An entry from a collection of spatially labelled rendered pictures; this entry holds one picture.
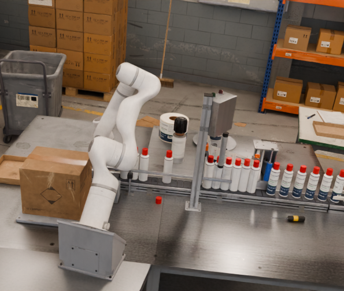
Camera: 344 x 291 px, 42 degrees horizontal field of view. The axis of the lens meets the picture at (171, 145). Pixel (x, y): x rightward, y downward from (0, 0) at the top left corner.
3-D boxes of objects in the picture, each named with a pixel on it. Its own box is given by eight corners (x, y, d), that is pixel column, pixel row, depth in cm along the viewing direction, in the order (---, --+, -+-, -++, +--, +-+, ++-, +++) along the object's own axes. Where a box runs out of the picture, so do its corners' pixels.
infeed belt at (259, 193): (324, 201, 265) (325, 196, 263) (327, 209, 257) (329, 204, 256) (50, 171, 267) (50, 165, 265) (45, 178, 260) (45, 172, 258)
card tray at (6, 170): (51, 165, 276) (51, 159, 274) (37, 187, 252) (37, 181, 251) (3, 159, 276) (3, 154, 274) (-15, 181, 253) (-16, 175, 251)
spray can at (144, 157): (147, 178, 263) (150, 147, 254) (147, 182, 258) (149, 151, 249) (139, 176, 263) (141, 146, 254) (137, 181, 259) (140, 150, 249)
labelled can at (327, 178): (324, 197, 262) (333, 167, 252) (326, 202, 257) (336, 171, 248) (315, 196, 262) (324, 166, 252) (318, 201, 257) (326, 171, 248)
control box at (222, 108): (231, 129, 238) (237, 95, 229) (214, 138, 226) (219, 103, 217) (215, 122, 243) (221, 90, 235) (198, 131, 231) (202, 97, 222)
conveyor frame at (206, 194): (322, 201, 266) (325, 195, 264) (327, 212, 257) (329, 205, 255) (51, 171, 269) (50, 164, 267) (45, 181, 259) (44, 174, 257)
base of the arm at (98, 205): (118, 238, 201) (129, 199, 207) (100, 229, 185) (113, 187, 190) (82, 230, 208) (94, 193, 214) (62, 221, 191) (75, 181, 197)
